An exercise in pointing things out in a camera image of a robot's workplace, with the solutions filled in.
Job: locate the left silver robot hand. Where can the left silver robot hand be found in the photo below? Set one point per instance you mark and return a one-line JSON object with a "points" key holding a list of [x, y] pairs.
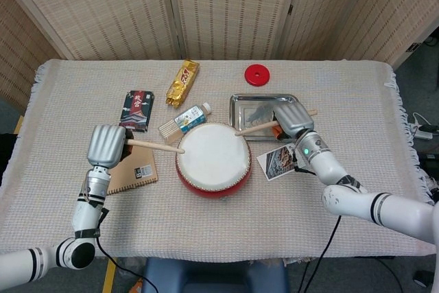
{"points": [[104, 145]]}

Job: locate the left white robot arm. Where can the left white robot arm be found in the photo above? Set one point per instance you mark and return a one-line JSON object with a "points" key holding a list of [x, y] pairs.
{"points": [[82, 214]]}

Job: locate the woven folding screen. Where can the woven folding screen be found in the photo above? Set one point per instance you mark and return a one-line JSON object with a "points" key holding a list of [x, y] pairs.
{"points": [[103, 5]]}

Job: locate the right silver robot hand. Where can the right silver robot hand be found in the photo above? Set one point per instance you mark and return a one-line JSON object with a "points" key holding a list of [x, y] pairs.
{"points": [[293, 119]]}

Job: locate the red plastic disc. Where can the red plastic disc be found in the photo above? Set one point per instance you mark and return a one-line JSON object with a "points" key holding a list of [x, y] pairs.
{"points": [[263, 77]]}

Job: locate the white power strip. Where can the white power strip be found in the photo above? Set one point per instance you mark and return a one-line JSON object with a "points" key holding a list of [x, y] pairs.
{"points": [[425, 134]]}

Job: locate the wooden drumstick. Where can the wooden drumstick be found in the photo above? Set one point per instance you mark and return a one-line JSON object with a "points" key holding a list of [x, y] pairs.
{"points": [[154, 145], [255, 128]]}

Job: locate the stainless steel tray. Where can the stainless steel tray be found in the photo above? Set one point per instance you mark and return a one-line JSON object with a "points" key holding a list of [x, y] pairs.
{"points": [[250, 111]]}

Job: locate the navy blue seat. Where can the navy blue seat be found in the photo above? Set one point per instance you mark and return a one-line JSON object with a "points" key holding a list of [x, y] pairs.
{"points": [[212, 276]]}

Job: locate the photo postcard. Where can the photo postcard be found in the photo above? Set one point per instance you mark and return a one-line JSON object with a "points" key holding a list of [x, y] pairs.
{"points": [[278, 164]]}

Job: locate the clear toothpick box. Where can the clear toothpick box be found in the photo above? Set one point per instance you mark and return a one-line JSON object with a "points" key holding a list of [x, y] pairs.
{"points": [[168, 130]]}

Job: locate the gold foil snack pack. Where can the gold foil snack pack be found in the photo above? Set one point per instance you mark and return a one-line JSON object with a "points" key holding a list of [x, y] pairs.
{"points": [[181, 83]]}

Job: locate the kraft spiral notebook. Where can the kraft spiral notebook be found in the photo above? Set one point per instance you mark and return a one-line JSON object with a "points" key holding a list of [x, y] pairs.
{"points": [[137, 166]]}

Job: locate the dark box with palace print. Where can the dark box with palace print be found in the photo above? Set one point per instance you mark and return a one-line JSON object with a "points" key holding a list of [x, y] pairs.
{"points": [[135, 111]]}

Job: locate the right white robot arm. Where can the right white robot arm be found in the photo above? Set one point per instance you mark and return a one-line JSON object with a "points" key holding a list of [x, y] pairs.
{"points": [[350, 200]]}

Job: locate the plastic drink bottle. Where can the plastic drink bottle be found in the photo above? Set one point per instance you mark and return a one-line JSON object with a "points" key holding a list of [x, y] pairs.
{"points": [[190, 118]]}

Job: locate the beige woven tablecloth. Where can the beige woven tablecloth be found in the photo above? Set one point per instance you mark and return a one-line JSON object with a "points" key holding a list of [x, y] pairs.
{"points": [[205, 224]]}

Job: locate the red drum with white skin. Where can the red drum with white skin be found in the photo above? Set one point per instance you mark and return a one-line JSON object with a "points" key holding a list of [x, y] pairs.
{"points": [[212, 162]]}

